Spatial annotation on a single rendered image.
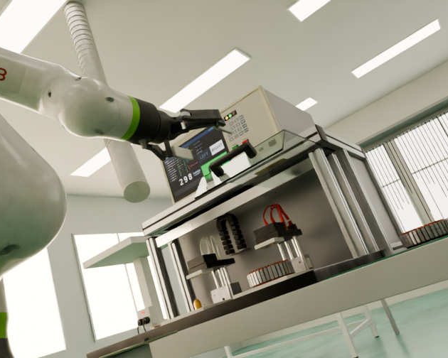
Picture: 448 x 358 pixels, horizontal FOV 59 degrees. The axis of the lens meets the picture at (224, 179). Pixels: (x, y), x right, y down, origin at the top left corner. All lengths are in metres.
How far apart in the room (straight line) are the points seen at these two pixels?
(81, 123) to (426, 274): 0.58
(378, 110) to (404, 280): 7.11
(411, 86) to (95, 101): 7.15
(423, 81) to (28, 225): 7.42
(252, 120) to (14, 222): 0.86
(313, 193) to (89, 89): 0.72
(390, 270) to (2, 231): 0.49
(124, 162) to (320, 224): 1.61
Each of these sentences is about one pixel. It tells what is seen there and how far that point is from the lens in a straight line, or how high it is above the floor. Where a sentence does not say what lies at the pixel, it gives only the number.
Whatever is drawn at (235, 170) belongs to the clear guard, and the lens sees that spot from 0.86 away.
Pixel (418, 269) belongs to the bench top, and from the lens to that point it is 0.61.
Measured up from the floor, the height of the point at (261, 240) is 0.89.
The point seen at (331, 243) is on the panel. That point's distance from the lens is 1.18.
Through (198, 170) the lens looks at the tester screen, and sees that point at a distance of 1.27.
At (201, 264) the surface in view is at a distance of 1.15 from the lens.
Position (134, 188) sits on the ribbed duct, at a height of 1.58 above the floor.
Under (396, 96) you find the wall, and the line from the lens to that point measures 7.67.
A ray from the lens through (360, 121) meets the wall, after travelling 7.72.
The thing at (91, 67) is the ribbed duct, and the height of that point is 2.65.
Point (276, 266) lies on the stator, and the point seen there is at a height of 0.81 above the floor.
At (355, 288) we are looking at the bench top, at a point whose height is 0.72.
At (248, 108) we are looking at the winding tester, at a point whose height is 1.27.
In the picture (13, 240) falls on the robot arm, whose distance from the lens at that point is 0.45.
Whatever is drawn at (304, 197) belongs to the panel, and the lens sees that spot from 1.21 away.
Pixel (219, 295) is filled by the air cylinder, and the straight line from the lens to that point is 1.22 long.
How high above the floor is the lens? 0.75
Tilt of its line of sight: 18 degrees up
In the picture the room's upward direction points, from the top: 19 degrees counter-clockwise
